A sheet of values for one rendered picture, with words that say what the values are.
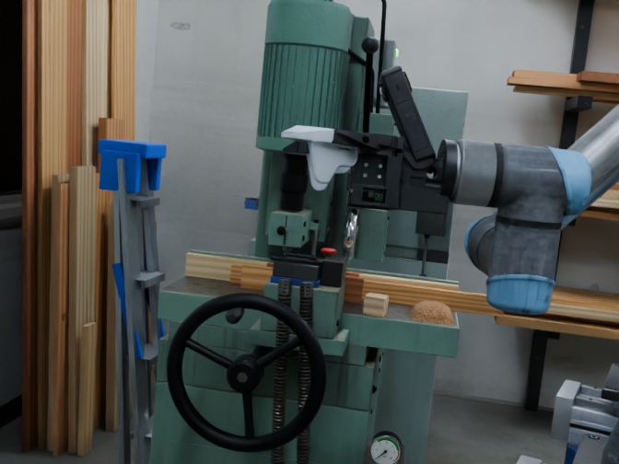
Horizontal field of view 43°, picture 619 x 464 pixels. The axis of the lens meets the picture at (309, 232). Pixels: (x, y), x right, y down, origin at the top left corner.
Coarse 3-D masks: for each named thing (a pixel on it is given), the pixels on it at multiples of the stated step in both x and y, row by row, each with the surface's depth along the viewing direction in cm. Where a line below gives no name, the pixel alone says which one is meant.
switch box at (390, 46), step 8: (384, 40) 191; (384, 48) 191; (392, 48) 191; (376, 56) 191; (384, 56) 191; (392, 56) 191; (376, 64) 192; (384, 64) 191; (392, 64) 192; (376, 72) 192; (376, 80) 192; (376, 88) 192; (376, 96) 192; (384, 104) 192
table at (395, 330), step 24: (168, 288) 162; (192, 288) 164; (216, 288) 167; (240, 288) 169; (168, 312) 160; (360, 312) 157; (408, 312) 162; (264, 336) 148; (336, 336) 149; (360, 336) 155; (384, 336) 155; (408, 336) 154; (432, 336) 153; (456, 336) 153
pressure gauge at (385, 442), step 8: (384, 432) 152; (376, 440) 151; (384, 440) 150; (392, 440) 150; (400, 440) 152; (376, 448) 151; (384, 448) 151; (392, 448) 150; (400, 448) 150; (376, 456) 151; (384, 456) 151; (392, 456) 151; (400, 456) 150
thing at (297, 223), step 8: (272, 216) 167; (280, 216) 167; (288, 216) 166; (296, 216) 166; (304, 216) 168; (272, 224) 167; (280, 224) 167; (288, 224) 166; (296, 224) 166; (304, 224) 167; (272, 232) 167; (288, 232) 167; (296, 232) 166; (304, 232) 170; (272, 240) 167; (280, 240) 167; (288, 240) 167; (296, 240) 167; (304, 240) 172; (288, 248) 171
